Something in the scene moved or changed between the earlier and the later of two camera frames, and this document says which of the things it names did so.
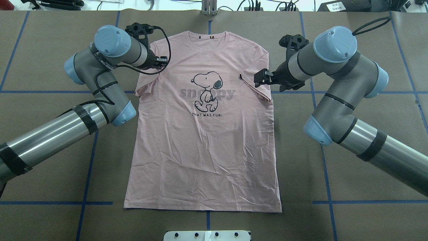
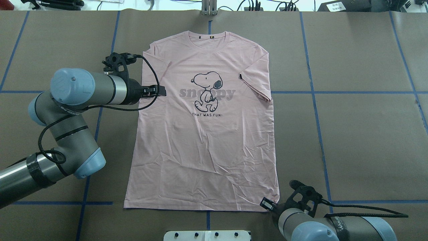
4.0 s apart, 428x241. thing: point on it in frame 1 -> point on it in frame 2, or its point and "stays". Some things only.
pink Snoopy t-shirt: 205,138 stays
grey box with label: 346,6 stays
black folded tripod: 68,5 stays
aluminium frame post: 209,7 stays
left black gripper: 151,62 -> 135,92
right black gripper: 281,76 -> 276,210
